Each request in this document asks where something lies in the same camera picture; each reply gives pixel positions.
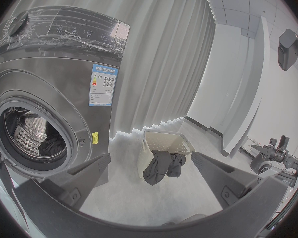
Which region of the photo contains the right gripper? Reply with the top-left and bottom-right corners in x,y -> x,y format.
253,144 -> 280,161

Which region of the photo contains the cream laundry basket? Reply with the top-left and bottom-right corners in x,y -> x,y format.
138,129 -> 196,180

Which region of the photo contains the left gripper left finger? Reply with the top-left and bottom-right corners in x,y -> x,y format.
45,153 -> 112,209

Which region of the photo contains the grey washing machine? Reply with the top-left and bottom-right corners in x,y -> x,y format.
0,6 -> 130,189

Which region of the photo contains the heap of dark clothes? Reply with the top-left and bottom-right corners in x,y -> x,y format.
38,135 -> 68,157

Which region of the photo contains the black garment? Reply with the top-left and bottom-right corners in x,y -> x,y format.
143,150 -> 187,186

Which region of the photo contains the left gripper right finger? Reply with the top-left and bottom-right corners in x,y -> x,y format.
191,151 -> 260,211

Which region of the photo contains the white curtain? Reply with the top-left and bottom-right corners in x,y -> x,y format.
14,0 -> 216,136

